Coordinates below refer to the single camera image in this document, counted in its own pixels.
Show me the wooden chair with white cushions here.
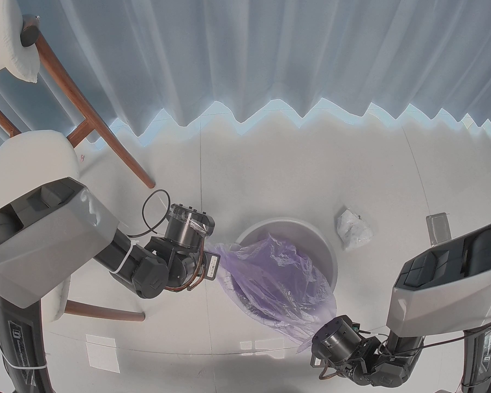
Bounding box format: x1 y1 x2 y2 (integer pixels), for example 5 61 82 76
0 0 156 323

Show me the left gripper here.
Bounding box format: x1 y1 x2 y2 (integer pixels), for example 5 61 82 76
202 248 223 282

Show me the black cable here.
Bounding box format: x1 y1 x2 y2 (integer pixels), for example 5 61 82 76
127 189 172 238
378 311 491 359

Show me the pale blue curtain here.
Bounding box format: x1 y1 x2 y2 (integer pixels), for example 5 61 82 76
0 0 491 165

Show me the white trash bin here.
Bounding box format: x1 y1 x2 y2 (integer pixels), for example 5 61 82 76
234 217 338 302

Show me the purple plastic bag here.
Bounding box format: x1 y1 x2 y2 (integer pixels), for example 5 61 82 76
213 236 338 355

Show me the crumpled white plastic wrapper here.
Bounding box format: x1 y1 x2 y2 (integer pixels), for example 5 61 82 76
336 208 373 252

